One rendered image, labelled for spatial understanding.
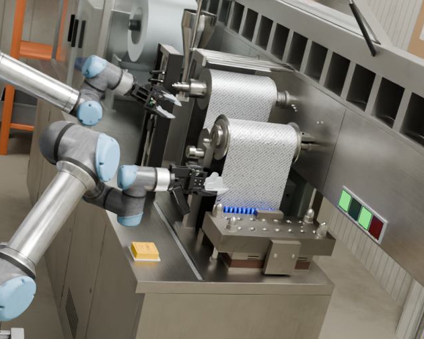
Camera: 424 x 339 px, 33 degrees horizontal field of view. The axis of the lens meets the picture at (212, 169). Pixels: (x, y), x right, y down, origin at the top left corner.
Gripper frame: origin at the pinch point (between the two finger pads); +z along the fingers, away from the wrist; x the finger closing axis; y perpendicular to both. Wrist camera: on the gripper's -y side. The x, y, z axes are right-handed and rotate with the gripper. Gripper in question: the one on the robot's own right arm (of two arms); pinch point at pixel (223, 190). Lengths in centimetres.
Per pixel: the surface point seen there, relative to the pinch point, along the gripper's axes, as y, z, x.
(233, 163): 9.6, 0.8, -0.2
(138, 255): -17.4, -29.0, -13.4
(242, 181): 3.9, 5.6, -0.2
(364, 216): 10.0, 29.2, -35.6
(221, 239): -7.5, -6.4, -19.9
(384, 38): 59, 33, -14
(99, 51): 18, -25, 102
